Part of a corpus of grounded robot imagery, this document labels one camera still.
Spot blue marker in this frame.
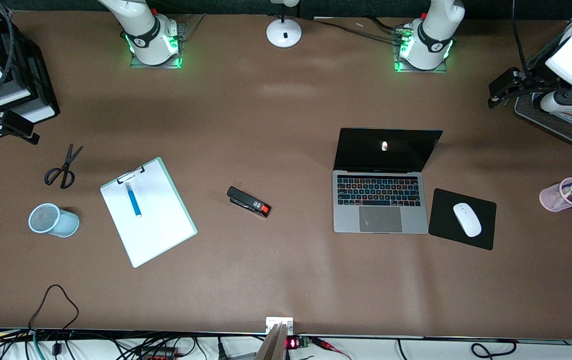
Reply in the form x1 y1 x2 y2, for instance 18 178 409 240
125 182 142 219

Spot silver laptop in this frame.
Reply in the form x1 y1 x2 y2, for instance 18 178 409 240
332 127 444 235

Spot grey mesh desk tray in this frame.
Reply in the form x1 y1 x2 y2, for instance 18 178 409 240
514 92 572 146

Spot black stacked paper tray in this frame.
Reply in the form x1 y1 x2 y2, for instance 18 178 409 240
0 10 61 127

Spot blue mesh pen cup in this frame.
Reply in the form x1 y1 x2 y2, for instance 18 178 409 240
28 202 81 238

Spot pink mesh pen cup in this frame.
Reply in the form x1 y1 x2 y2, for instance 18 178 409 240
539 177 572 213

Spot white computer mouse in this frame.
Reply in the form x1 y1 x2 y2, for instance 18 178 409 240
453 202 483 238

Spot black mouse pad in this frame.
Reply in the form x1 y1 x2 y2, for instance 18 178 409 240
428 188 497 251

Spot mint clipboard with white paper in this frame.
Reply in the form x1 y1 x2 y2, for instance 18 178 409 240
100 156 198 269

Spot white lamp base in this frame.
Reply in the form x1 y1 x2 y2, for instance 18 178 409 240
266 0 303 49

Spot black stapler with red tip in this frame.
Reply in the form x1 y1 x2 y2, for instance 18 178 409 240
226 186 271 219

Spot orange black connector block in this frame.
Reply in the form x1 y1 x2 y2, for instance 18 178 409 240
138 347 188 360

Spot red probe lead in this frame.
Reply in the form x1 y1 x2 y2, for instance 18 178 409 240
310 336 353 360

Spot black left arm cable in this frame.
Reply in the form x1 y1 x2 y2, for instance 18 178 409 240
511 0 537 83

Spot black handled scissors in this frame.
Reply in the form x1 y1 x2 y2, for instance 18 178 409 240
44 144 84 190

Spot brown looped cable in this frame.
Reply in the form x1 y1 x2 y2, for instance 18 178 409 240
28 284 80 353

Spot black base cable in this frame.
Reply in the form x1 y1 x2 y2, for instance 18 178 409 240
315 16 410 45

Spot teal cable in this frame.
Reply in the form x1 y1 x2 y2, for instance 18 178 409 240
32 330 47 360

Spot black looped cable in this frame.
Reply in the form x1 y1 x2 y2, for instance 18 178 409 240
396 338 518 360

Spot white mount block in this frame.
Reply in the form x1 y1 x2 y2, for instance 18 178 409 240
265 317 295 335

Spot grey camera mount beam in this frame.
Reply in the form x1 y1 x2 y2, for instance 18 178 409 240
254 322 290 360

